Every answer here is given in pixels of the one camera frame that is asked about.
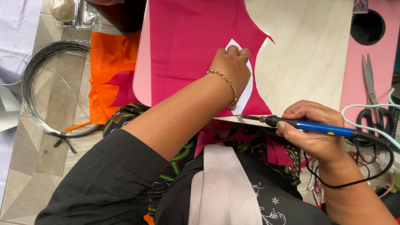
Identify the person's left hand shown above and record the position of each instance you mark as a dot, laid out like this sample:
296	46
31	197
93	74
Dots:
232	73

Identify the person's right hand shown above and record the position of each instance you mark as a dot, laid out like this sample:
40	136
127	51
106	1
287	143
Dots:
315	142

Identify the person's left fingers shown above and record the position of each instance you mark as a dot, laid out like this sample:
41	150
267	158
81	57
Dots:
237	53

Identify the white paper template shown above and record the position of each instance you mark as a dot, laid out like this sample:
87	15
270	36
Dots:
247	93

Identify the magenta fabric sheet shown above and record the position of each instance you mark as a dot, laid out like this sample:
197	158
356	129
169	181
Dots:
187	47

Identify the light plywood board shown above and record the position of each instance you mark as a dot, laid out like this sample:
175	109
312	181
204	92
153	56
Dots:
306	62

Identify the heap of magenta fabric scraps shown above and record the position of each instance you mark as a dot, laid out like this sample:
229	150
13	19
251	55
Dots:
278	153

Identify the pink table with round hole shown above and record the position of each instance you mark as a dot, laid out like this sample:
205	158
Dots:
353	78

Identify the magenta fabric scrap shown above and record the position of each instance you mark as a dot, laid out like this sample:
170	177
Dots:
123	89

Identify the dark brown container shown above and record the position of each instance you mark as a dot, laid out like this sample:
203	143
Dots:
122	14

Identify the orange fabric sheet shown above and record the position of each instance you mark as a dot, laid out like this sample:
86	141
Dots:
106	56

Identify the grey scarf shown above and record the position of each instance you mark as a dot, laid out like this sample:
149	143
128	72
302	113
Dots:
222	184

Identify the clear plastic container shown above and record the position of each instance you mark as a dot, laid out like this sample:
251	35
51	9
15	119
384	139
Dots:
86	17

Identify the orange fabric strip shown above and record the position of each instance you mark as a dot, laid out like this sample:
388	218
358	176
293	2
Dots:
76	126

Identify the black embroidered garment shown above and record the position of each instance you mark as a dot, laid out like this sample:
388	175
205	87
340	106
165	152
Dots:
109	187

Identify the white paper sheet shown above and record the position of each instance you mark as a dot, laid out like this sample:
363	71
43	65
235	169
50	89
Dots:
18	22

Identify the white folded paper pieces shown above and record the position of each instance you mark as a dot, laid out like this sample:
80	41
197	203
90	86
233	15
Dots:
7	103

